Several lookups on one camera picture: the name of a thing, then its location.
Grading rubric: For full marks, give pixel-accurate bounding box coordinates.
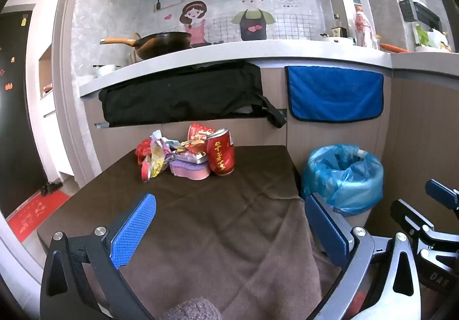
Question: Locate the black wok with wooden handle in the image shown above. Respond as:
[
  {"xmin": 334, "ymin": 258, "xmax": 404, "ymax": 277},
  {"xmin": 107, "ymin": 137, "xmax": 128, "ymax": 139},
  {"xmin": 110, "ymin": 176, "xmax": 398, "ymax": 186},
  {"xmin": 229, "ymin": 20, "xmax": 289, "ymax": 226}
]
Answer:
[{"xmin": 100, "ymin": 31, "xmax": 192, "ymax": 61}]

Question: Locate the black wall rack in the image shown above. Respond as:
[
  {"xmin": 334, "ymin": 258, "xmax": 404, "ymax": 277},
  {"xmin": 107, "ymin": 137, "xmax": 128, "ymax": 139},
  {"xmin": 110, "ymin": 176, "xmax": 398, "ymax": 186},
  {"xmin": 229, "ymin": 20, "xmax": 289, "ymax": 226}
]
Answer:
[{"xmin": 412, "ymin": 3, "xmax": 442, "ymax": 28}]

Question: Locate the black refrigerator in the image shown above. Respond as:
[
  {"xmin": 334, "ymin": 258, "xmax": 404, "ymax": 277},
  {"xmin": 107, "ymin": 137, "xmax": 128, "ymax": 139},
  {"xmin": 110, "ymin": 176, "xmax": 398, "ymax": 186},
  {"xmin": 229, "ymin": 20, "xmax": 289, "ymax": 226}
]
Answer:
[{"xmin": 0, "ymin": 10, "xmax": 49, "ymax": 220}]

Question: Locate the white plastic bag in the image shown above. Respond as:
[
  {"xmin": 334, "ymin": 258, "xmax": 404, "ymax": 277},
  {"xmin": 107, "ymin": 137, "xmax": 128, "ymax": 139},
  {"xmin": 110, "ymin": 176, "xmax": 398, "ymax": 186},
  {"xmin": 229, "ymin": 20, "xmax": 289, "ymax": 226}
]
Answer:
[{"xmin": 428, "ymin": 29, "xmax": 449, "ymax": 52}]

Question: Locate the white recessed shelf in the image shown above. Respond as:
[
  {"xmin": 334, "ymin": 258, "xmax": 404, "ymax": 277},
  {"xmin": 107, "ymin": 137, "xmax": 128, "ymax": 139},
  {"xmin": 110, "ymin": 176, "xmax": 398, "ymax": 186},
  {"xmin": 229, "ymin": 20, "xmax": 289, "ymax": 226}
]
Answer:
[{"xmin": 38, "ymin": 44, "xmax": 54, "ymax": 98}]

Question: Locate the blue towel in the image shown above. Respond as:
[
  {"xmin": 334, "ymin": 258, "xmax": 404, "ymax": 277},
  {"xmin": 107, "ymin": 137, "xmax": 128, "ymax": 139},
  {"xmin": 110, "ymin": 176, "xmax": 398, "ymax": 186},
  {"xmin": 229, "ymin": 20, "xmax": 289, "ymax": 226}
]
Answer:
[{"xmin": 285, "ymin": 65, "xmax": 384, "ymax": 123}]

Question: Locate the black bag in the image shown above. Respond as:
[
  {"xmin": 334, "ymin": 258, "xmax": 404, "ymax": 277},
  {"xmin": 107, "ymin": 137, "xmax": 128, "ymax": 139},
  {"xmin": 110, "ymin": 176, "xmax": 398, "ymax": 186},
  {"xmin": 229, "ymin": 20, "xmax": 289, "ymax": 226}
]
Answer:
[{"xmin": 98, "ymin": 62, "xmax": 287, "ymax": 129}]

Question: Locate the blue trash bag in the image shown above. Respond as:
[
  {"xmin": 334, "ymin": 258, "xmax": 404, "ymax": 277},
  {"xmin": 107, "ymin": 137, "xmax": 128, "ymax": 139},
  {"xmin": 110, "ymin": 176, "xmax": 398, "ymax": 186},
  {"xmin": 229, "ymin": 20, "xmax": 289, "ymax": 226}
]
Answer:
[{"xmin": 301, "ymin": 144, "xmax": 384, "ymax": 217}]

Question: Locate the brown blanket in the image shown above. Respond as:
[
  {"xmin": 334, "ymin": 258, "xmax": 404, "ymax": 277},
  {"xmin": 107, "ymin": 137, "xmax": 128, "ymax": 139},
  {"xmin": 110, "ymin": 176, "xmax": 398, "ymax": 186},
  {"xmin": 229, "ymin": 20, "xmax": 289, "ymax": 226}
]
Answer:
[{"xmin": 36, "ymin": 144, "xmax": 345, "ymax": 320}]

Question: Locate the red drink can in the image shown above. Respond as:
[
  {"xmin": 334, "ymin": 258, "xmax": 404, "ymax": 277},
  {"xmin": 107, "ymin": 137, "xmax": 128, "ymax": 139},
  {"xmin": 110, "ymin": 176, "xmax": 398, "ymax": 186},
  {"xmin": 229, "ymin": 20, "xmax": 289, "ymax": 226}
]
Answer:
[{"xmin": 206, "ymin": 128, "xmax": 235, "ymax": 176}]

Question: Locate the red floor mat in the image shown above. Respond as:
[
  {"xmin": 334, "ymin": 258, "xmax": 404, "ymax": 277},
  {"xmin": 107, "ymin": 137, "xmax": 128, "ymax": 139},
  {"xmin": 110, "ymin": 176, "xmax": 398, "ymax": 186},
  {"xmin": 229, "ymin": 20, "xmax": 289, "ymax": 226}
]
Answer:
[{"xmin": 7, "ymin": 191, "xmax": 70, "ymax": 243}]

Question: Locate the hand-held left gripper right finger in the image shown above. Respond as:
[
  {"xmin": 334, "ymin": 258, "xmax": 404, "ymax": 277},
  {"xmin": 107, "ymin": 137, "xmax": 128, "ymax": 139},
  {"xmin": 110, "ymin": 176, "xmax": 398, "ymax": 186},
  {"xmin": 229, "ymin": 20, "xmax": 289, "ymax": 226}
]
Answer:
[{"xmin": 305, "ymin": 193, "xmax": 420, "ymax": 320}]

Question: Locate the dark sauce bottle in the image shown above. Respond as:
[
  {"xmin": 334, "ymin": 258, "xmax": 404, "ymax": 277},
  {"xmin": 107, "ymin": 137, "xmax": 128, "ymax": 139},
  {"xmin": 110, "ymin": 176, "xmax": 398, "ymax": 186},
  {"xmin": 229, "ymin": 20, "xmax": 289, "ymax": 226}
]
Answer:
[{"xmin": 330, "ymin": 13, "xmax": 348, "ymax": 38}]

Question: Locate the purple sponge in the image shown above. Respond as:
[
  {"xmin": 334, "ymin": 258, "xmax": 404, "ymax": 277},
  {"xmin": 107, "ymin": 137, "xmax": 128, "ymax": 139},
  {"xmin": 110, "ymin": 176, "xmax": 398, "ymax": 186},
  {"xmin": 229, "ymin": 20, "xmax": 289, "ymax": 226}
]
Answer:
[{"xmin": 169, "ymin": 159, "xmax": 211, "ymax": 181}]

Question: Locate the clear bottle with red label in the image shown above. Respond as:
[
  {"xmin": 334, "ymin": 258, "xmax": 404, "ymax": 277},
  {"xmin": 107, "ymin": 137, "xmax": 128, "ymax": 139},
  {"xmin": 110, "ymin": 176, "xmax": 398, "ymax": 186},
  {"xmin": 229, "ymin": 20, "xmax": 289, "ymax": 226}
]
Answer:
[{"xmin": 354, "ymin": 5, "xmax": 375, "ymax": 48}]

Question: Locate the green leafy vegetable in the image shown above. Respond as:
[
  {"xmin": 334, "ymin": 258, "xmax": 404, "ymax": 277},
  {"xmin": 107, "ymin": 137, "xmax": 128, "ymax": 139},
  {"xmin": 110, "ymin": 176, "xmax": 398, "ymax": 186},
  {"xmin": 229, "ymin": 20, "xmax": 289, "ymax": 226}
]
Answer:
[{"xmin": 416, "ymin": 24, "xmax": 431, "ymax": 48}]

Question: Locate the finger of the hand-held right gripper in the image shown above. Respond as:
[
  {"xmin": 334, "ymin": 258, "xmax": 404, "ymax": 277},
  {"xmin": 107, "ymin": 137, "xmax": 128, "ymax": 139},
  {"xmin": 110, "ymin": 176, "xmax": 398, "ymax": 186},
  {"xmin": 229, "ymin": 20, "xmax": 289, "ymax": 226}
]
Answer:
[
  {"xmin": 425, "ymin": 179, "xmax": 459, "ymax": 213},
  {"xmin": 390, "ymin": 200, "xmax": 459, "ymax": 290}
]

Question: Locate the red wrapper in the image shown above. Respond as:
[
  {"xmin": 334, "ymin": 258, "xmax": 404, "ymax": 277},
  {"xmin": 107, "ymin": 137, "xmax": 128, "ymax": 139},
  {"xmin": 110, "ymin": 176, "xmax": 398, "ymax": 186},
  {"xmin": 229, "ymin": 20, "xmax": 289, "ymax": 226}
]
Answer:
[{"xmin": 135, "ymin": 139, "xmax": 155, "ymax": 165}]

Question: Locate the white kitchen countertop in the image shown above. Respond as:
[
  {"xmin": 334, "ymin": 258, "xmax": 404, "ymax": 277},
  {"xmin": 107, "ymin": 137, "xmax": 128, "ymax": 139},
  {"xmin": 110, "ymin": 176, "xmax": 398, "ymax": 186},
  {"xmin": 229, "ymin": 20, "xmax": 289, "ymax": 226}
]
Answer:
[{"xmin": 78, "ymin": 38, "xmax": 459, "ymax": 98}]

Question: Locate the pair of dark slippers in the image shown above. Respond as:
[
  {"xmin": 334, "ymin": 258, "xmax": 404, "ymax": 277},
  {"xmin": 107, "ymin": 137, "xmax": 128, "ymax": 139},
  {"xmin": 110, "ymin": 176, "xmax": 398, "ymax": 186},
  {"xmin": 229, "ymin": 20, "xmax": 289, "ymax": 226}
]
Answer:
[{"xmin": 39, "ymin": 182, "xmax": 63, "ymax": 197}]

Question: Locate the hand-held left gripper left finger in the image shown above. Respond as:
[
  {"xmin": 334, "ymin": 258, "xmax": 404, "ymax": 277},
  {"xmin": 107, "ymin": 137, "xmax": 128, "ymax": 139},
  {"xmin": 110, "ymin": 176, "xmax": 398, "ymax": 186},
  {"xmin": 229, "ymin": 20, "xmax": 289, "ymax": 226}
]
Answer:
[{"xmin": 39, "ymin": 193, "xmax": 158, "ymax": 320}]

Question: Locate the cartoon wall sticker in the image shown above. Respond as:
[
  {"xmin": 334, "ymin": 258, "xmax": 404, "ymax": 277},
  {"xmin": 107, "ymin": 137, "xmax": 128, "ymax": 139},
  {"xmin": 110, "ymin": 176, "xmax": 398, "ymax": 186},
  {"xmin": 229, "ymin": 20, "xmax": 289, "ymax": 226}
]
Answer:
[{"xmin": 140, "ymin": 0, "xmax": 327, "ymax": 52}]

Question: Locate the wide white bowl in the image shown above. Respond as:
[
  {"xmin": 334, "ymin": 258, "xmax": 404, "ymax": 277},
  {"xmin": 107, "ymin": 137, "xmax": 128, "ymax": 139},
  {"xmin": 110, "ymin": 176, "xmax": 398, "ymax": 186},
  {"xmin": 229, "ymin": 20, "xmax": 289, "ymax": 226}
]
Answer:
[{"xmin": 321, "ymin": 33, "xmax": 355, "ymax": 46}]

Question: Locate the black hanging utensil holder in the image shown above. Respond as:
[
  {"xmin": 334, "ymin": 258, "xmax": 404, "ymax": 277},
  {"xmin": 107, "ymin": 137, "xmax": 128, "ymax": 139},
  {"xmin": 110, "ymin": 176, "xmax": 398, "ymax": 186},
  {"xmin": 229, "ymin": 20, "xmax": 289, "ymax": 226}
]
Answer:
[{"xmin": 399, "ymin": 0, "xmax": 418, "ymax": 23}]

